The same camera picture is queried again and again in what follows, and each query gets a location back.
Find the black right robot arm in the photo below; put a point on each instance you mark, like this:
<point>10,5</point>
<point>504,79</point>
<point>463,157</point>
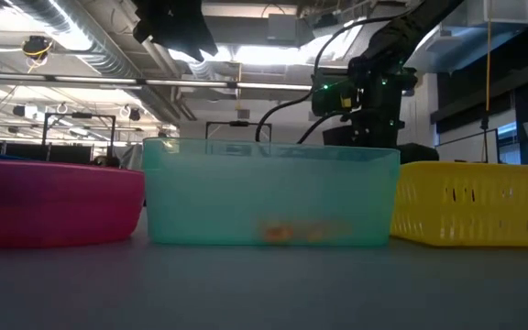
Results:
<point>406,32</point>

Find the black metal rig frame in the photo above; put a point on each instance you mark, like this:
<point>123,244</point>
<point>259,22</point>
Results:
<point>113,137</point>

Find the grey ceiling air unit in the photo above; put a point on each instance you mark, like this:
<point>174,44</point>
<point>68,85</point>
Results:
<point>291,29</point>

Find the thin black pole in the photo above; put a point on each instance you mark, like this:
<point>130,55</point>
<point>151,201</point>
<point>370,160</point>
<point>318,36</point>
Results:
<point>484,142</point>

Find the pink round plastic bowl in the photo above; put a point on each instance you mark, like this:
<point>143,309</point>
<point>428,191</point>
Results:
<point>39,206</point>

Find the teal translucent plastic bin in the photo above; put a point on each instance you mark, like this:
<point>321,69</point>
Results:
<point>268,192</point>

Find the white board panel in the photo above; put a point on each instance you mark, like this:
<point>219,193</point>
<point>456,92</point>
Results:
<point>465,149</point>

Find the long ceiling light bar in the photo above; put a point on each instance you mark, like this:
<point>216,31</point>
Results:
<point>108,80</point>

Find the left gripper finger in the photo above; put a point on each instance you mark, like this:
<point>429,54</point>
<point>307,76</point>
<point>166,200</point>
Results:
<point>190,32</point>

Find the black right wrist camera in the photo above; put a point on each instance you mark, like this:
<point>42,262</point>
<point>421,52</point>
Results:
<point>341,136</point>

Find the yellow perforated plastic basket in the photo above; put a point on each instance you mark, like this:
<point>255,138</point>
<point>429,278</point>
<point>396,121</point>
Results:
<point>475,176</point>

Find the orange toy pumpkin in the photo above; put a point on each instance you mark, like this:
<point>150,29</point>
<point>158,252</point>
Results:
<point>276,232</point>

